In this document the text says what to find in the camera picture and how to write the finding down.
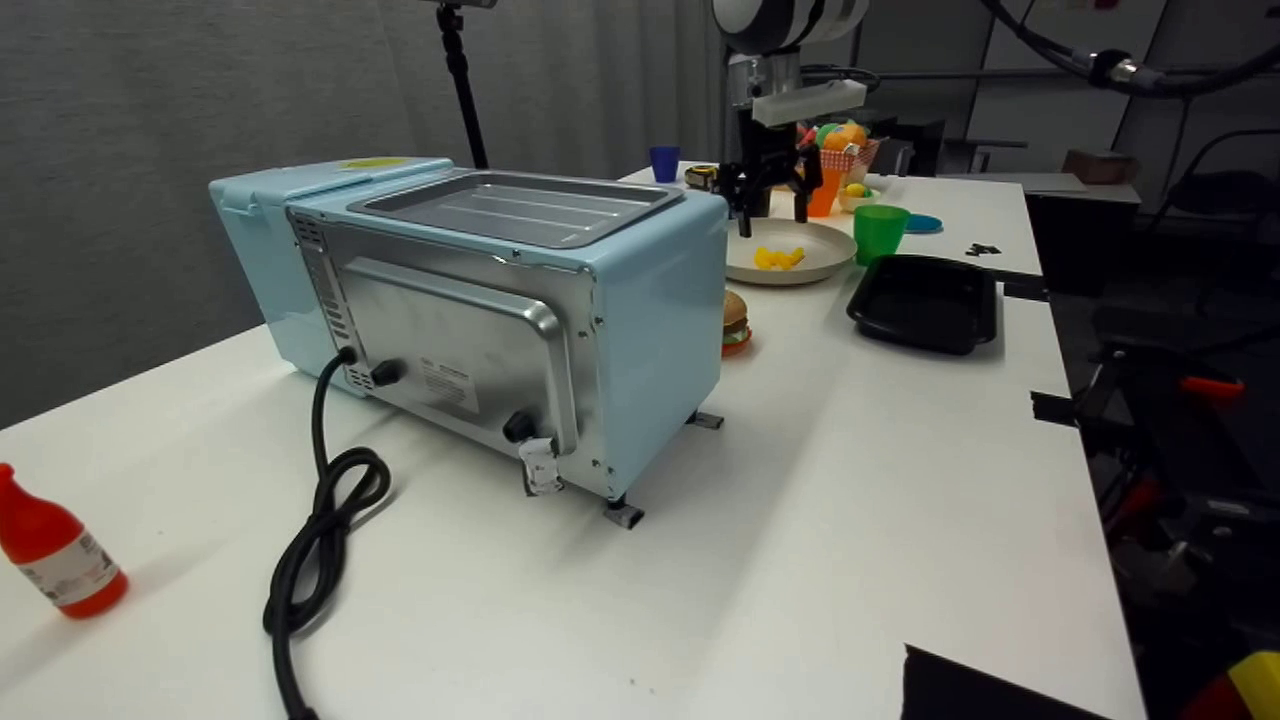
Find small yellow green toy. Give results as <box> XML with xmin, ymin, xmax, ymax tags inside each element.
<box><xmin>685</xmin><ymin>166</ymin><xmax>720</xmax><ymax>192</ymax></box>

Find black camera tripod pole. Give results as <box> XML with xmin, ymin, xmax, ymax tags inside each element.
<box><xmin>430</xmin><ymin>0</ymin><xmax>489</xmax><ymax>168</ymax></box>

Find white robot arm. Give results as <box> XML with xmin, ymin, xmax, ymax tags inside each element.
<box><xmin>710</xmin><ymin>0</ymin><xmax>867</xmax><ymax>238</ymax></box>

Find yellow and red object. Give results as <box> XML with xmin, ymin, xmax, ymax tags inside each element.
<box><xmin>1181</xmin><ymin>654</ymin><xmax>1280</xmax><ymax>720</ymax></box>

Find beige round plate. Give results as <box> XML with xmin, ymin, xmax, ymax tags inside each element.
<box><xmin>725</xmin><ymin>219</ymin><xmax>857</xmax><ymax>290</ymax></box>

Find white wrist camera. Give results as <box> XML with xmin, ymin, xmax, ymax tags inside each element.
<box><xmin>752</xmin><ymin>82</ymin><xmax>867</xmax><ymax>128</ymax></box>

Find black square tray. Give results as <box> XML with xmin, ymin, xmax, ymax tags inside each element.
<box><xmin>849</xmin><ymin>258</ymin><xmax>1001</xmax><ymax>357</ymax></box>

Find green plastic cup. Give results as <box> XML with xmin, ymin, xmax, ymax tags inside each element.
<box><xmin>853</xmin><ymin>206</ymin><xmax>906</xmax><ymax>265</ymax></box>

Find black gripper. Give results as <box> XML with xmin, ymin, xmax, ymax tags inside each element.
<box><xmin>716</xmin><ymin>115</ymin><xmax>822</xmax><ymax>238</ymax></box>

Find blue round lid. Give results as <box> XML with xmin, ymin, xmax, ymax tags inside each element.
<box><xmin>903</xmin><ymin>211</ymin><xmax>943</xmax><ymax>238</ymax></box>

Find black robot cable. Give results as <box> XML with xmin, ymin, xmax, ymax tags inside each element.
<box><xmin>981</xmin><ymin>0</ymin><xmax>1280</xmax><ymax>99</ymax></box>

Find red plastic bottle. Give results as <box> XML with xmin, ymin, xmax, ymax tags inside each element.
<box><xmin>0</xmin><ymin>466</ymin><xmax>127</xmax><ymax>620</ymax></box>

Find black power cord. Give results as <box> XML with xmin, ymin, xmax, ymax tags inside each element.
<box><xmin>260</xmin><ymin>343</ymin><xmax>394</xmax><ymax>720</ymax></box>

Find light blue toaster oven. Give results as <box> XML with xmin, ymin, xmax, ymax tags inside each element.
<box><xmin>210</xmin><ymin>158</ymin><xmax>726</xmax><ymax>502</ymax></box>

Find orange plastic cup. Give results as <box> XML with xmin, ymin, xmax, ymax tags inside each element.
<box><xmin>807</xmin><ymin>146</ymin><xmax>849</xmax><ymax>215</ymax></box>

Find toy hamburger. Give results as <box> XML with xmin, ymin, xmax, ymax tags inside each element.
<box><xmin>720</xmin><ymin>292</ymin><xmax>752</xmax><ymax>357</ymax></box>

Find blue plastic cup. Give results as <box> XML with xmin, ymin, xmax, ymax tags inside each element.
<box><xmin>646</xmin><ymin>146</ymin><xmax>680</xmax><ymax>184</ymax></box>

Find yellow potato chips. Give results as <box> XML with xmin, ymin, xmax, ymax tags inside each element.
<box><xmin>752</xmin><ymin>248</ymin><xmax>807</xmax><ymax>272</ymax></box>

